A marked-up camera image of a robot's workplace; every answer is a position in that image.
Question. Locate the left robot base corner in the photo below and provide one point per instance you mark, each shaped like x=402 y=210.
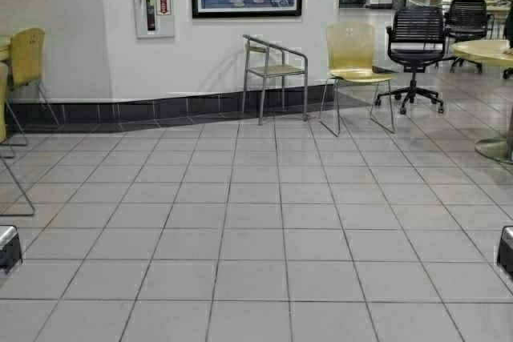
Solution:
x=11 y=251

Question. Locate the yellow chair at left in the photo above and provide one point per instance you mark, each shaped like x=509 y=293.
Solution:
x=26 y=63

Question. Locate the black mesh office chair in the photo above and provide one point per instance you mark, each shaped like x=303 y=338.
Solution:
x=416 y=40

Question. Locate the grey metal frame chair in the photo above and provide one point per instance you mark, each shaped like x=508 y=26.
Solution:
x=267 y=71

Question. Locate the round yellow table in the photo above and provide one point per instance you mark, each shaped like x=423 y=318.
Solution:
x=491 y=53

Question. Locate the yellow chair by wall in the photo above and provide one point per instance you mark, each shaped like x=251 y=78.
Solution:
x=350 y=47

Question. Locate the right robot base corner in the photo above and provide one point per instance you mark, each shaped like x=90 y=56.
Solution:
x=504 y=258

